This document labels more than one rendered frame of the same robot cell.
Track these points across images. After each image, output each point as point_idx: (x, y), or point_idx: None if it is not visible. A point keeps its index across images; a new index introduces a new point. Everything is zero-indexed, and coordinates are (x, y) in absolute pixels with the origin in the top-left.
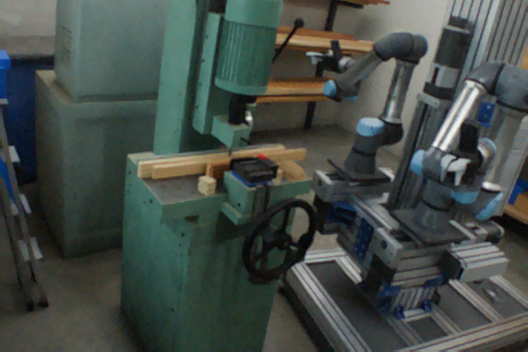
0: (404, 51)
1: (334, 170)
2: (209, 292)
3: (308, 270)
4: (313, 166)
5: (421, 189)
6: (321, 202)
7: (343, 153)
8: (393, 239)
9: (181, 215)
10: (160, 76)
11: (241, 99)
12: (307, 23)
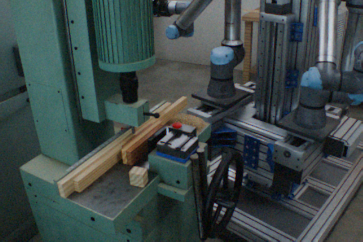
0: None
1: (159, 93)
2: None
3: None
4: (142, 96)
5: (285, 93)
6: None
7: (157, 76)
8: (293, 146)
9: (129, 218)
10: (25, 78)
11: (133, 75)
12: None
